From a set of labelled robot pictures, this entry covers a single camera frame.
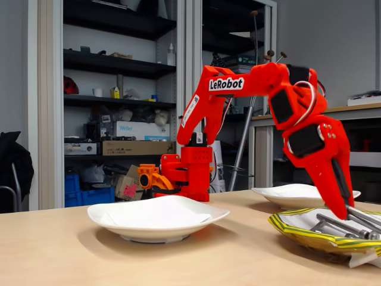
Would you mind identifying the black flexible tripod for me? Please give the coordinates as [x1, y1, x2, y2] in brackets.
[208, 52, 226, 69]

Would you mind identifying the white tray with parts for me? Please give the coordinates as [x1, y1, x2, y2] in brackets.
[347, 90, 381, 107]

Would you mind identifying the thin black red servo cable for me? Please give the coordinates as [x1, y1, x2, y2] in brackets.
[316, 77, 327, 99]

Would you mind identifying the tall blue plastic crate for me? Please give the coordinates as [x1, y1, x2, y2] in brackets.
[64, 174, 81, 208]

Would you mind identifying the white square plate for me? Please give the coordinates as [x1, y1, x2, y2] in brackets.
[87, 195, 231, 244]
[251, 184, 361, 210]

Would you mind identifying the white plastic bag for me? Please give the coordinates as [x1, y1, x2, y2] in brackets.
[113, 108, 133, 122]

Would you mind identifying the white printed flat box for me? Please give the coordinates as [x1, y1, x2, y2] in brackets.
[64, 142, 98, 156]

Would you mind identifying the long brown carton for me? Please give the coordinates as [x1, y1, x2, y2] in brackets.
[102, 140, 176, 156]

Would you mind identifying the orange table clamp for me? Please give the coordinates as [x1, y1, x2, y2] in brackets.
[137, 163, 176, 191]

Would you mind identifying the low blue plastic crate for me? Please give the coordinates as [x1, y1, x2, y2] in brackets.
[80, 186, 115, 206]

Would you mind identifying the red black helmet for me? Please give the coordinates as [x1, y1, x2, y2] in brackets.
[63, 75, 80, 95]

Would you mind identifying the white red servo cable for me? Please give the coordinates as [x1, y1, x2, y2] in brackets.
[285, 80, 317, 154]

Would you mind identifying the grey open storage cabinet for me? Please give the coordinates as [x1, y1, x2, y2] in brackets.
[185, 0, 278, 193]
[28, 0, 187, 211]

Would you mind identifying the stack of books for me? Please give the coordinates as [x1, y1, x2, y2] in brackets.
[224, 54, 260, 75]

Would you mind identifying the crumpled clear plastic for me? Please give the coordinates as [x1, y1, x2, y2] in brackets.
[123, 88, 140, 101]

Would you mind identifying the cardboard box pink sticker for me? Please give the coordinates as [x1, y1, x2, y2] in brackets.
[114, 164, 147, 201]

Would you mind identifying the white soft lump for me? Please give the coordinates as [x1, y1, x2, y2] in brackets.
[154, 108, 170, 126]

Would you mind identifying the yellow black striped paper plate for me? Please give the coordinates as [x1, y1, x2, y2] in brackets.
[267, 207, 381, 269]

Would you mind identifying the white Weller box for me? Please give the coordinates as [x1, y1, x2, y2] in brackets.
[113, 120, 171, 141]

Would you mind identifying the grey workbench wooden top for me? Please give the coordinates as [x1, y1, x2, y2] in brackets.
[248, 102, 381, 191]

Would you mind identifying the black jacket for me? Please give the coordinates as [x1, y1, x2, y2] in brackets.
[0, 130, 35, 214]

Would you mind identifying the metal frame chair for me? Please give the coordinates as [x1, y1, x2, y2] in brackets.
[0, 162, 23, 213]

